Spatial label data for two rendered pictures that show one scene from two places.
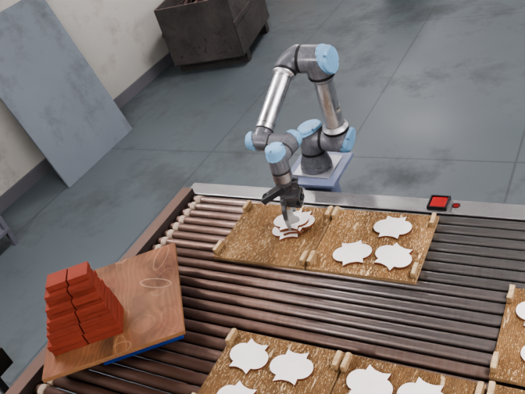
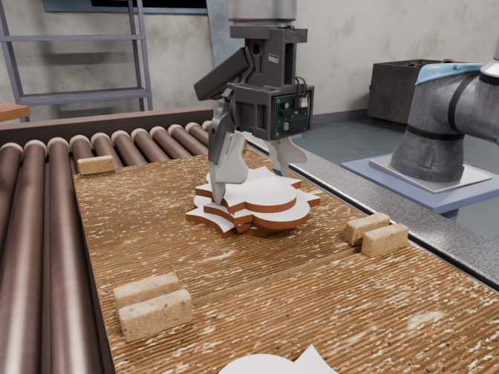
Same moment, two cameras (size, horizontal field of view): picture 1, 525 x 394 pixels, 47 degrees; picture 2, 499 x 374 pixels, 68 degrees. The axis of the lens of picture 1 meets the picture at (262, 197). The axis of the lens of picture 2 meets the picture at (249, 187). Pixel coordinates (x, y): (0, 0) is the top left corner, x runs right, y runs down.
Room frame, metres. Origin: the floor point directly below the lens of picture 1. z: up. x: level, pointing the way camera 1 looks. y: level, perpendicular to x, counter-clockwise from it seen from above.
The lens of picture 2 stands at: (1.54, -0.28, 1.18)
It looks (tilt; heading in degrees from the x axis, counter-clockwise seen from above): 23 degrees down; 26
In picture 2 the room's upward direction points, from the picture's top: straight up
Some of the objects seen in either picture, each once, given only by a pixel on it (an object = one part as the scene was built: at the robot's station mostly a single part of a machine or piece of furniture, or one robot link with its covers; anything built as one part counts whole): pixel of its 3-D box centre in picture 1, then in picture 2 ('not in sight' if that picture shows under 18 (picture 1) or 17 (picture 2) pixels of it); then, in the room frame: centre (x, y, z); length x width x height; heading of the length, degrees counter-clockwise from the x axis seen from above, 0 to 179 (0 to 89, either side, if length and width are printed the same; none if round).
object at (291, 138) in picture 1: (284, 143); not in sight; (2.04, -0.15, 1.28); 0.11 x 0.11 x 0.08; 51
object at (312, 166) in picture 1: (315, 156); (431, 147); (2.43, -0.29, 0.93); 0.15 x 0.15 x 0.10
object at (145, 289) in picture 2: (304, 257); (147, 294); (1.75, -0.08, 0.95); 0.06 x 0.02 x 0.03; 143
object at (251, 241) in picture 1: (275, 234); (207, 204); (1.98, 0.00, 0.93); 0.41 x 0.35 x 0.02; 53
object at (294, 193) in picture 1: (289, 192); (265, 82); (1.95, -0.11, 1.12); 0.09 x 0.08 x 0.12; 67
